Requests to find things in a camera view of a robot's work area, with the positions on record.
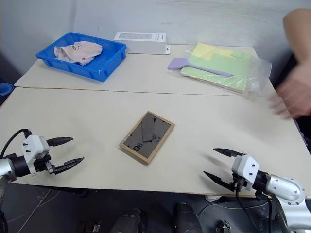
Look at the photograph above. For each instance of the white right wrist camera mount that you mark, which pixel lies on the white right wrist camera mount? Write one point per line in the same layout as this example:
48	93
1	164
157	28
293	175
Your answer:
246	167

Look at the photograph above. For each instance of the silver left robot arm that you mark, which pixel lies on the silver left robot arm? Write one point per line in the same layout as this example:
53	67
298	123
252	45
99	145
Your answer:
7	167

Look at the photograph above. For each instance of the blue round container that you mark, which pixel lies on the blue round container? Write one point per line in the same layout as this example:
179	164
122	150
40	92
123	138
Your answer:
4	89

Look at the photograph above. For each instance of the dark rounded shape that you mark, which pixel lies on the dark rounded shape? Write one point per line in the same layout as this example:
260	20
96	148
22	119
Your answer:
130	221
187	218

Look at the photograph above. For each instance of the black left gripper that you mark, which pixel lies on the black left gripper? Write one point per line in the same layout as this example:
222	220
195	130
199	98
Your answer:
43	163

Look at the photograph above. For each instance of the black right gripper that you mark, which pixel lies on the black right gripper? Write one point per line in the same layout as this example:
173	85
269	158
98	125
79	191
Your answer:
239	184

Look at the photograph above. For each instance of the wooden picture frame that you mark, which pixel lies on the wooden picture frame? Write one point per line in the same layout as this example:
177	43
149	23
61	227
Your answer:
147	137

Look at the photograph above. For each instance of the purple silicone spatula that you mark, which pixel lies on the purple silicone spatula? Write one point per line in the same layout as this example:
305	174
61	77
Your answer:
178	63

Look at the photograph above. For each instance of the white cardboard box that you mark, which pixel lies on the white cardboard box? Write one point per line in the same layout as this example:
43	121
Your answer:
143	46

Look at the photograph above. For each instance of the green and yellow sheet stack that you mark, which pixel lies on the green and yellow sheet stack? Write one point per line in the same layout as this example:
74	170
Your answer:
218	65

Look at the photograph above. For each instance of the person's bare forearm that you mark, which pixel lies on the person's bare forearm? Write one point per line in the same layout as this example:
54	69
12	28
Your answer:
298	31

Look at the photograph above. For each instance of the crumpled beige cloth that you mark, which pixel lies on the crumpled beige cloth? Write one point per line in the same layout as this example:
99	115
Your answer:
77	52

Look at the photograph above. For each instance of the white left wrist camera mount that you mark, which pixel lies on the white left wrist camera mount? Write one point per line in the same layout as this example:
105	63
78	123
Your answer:
34	145

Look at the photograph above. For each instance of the person's bare hand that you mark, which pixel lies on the person's bare hand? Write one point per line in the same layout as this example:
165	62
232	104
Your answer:
296	92

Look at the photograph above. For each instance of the clear plastic bag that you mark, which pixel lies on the clear plastic bag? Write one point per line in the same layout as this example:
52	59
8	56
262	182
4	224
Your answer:
257	72

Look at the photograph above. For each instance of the blue plastic bin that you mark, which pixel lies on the blue plastic bin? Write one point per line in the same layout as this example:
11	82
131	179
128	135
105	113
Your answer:
107	63

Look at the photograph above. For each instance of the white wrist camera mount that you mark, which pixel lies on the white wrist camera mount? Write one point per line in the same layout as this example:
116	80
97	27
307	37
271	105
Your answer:
34	145
246	167

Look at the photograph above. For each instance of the small white object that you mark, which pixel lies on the small white object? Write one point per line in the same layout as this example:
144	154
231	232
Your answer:
212	197

